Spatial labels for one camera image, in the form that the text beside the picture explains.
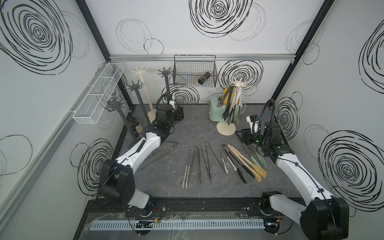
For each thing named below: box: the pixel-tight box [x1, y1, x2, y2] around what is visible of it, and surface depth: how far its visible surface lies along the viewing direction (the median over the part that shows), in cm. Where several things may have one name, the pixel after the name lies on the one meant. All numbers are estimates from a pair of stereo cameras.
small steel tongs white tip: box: [219, 147, 237, 175], surface depth 91 cm
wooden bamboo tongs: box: [227, 144, 267, 183], surface depth 86 cm
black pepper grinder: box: [198, 70, 212, 85], surface depth 93 cm
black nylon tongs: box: [221, 144, 255, 184], surface depth 89 cm
